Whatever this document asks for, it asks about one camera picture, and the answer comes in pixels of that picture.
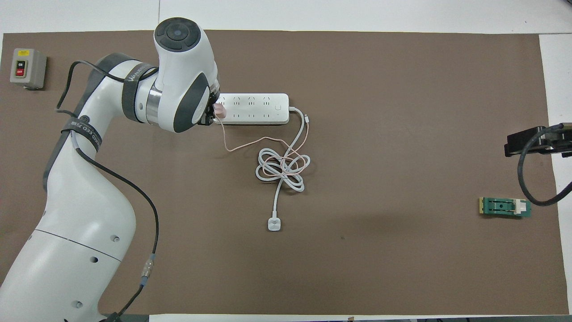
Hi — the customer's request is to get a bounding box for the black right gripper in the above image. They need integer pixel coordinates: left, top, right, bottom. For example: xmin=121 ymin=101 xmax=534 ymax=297
xmin=504 ymin=123 xmax=572 ymax=158

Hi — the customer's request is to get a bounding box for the thin pink charging cable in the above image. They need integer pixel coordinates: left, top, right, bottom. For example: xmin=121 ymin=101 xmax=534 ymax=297
xmin=218 ymin=115 xmax=311 ymax=179

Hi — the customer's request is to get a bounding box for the white power strip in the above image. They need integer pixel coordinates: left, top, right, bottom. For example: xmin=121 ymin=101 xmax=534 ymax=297
xmin=214 ymin=93 xmax=290 ymax=125

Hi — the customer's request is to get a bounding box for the brown table mat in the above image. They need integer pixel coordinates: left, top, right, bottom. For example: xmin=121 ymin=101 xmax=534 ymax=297
xmin=0 ymin=30 xmax=570 ymax=316

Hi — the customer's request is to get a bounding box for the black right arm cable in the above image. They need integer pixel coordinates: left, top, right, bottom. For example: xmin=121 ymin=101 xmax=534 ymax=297
xmin=517 ymin=125 xmax=572 ymax=207

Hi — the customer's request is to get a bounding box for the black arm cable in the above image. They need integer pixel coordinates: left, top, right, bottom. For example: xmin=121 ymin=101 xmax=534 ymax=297
xmin=56 ymin=60 xmax=160 ymax=322
xmin=517 ymin=125 xmax=572 ymax=207

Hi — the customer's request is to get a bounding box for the green knife switch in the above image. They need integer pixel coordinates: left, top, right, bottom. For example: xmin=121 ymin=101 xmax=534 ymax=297
xmin=479 ymin=197 xmax=532 ymax=218

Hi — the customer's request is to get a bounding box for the white power strip cord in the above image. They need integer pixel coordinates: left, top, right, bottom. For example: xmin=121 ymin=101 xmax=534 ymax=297
xmin=256 ymin=106 xmax=311 ymax=232

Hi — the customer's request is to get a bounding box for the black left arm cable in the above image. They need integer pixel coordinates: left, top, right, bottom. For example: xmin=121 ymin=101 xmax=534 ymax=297
xmin=56 ymin=60 xmax=160 ymax=322

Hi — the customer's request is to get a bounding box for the grey on-off switch box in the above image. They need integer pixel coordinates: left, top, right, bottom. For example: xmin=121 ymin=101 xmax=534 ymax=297
xmin=10 ymin=48 xmax=47 ymax=90

